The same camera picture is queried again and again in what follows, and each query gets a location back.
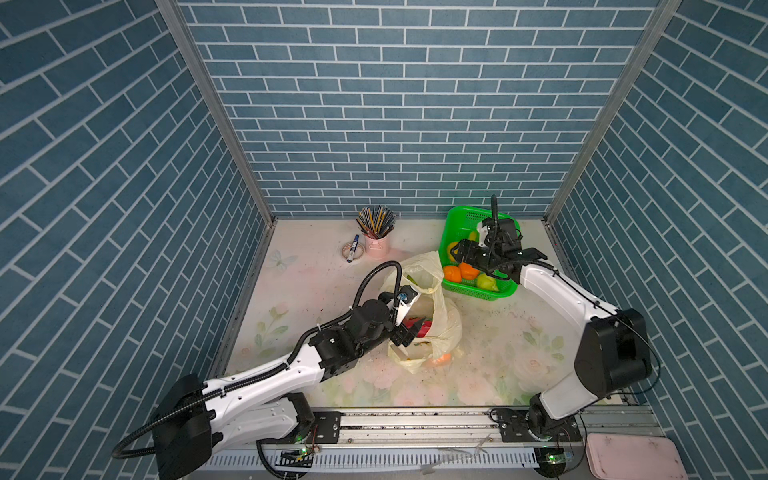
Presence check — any pink pencil cup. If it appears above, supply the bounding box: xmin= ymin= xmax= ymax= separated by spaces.
xmin=365 ymin=236 xmax=390 ymax=260

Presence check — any orange fruit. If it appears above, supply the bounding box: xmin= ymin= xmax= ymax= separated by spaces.
xmin=459 ymin=263 xmax=481 ymax=281
xmin=443 ymin=265 xmax=463 ymax=284

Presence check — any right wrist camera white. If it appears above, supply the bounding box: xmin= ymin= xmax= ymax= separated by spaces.
xmin=476 ymin=219 xmax=494 ymax=245

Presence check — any yellow apple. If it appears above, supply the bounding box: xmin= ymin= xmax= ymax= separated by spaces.
xmin=446 ymin=241 xmax=460 ymax=263

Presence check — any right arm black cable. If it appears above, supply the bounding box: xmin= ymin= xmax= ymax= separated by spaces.
xmin=488 ymin=193 xmax=662 ymax=397

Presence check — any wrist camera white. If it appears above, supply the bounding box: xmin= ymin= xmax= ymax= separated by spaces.
xmin=476 ymin=219 xmax=494 ymax=245
xmin=394 ymin=285 xmax=420 ymax=326

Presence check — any green pear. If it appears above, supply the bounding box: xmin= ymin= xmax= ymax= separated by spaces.
xmin=475 ymin=273 xmax=499 ymax=292

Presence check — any green plastic basket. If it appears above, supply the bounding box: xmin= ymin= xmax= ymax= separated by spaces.
xmin=438 ymin=206 xmax=520 ymax=301

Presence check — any red dragon fruit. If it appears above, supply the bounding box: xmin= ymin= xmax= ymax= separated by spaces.
xmin=402 ymin=317 xmax=433 ymax=338

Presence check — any yellow printed plastic bag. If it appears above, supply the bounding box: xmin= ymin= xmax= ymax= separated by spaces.
xmin=381 ymin=251 xmax=463 ymax=374

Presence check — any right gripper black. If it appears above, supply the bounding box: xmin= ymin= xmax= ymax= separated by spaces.
xmin=449 ymin=237 xmax=501 ymax=273

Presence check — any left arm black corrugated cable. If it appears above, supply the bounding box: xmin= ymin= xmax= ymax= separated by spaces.
xmin=110 ymin=260 xmax=404 ymax=460

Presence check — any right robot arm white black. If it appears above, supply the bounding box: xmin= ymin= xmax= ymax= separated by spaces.
xmin=449 ymin=218 xmax=653 ymax=440

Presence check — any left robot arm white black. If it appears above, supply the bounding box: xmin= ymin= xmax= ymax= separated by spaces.
xmin=151 ymin=288 xmax=419 ymax=479

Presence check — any blue marker pen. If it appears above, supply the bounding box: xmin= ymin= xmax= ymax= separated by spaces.
xmin=345 ymin=235 xmax=360 ymax=263

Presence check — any bundle of coloured pencils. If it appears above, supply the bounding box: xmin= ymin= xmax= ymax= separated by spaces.
xmin=356 ymin=205 xmax=395 ymax=240

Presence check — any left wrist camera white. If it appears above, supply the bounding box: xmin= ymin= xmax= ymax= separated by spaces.
xmin=394 ymin=285 xmax=420 ymax=326

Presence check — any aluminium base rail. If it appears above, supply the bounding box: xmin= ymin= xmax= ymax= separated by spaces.
xmin=155 ymin=406 xmax=661 ymax=475

